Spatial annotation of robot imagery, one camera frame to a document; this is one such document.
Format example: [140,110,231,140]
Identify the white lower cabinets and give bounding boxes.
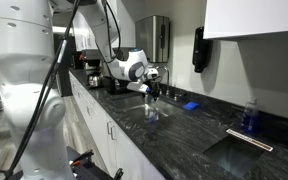
[69,72,165,180]

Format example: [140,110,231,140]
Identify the chrome faucet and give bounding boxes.
[155,65,171,98]

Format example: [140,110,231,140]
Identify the black soap dispenser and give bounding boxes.
[192,26,213,73]

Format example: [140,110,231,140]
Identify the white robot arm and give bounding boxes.
[0,0,158,180]

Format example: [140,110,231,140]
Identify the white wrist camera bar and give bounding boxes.
[127,82,151,93]

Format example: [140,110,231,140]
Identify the clear bottle with blue liquid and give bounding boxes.
[144,95,159,123]

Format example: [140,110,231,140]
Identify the black robot cart with clamps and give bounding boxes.
[4,146,124,180]

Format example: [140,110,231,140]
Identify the square countertop trash opening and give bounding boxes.
[204,129,273,178]

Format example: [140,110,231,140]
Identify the white upper cabinet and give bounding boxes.
[204,0,288,39]

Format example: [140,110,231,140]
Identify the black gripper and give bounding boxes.
[150,80,161,101]

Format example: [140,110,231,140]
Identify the steel paper towel dispenser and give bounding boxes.
[135,15,170,63]

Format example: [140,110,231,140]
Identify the blue sponge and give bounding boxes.
[183,102,199,111]

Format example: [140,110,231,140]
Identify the black dish rack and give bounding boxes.
[101,76,124,94]

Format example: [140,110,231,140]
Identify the coffee maker with carafe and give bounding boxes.
[82,49,102,88]

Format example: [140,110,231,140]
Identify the stainless steel sink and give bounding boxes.
[113,95,182,123]

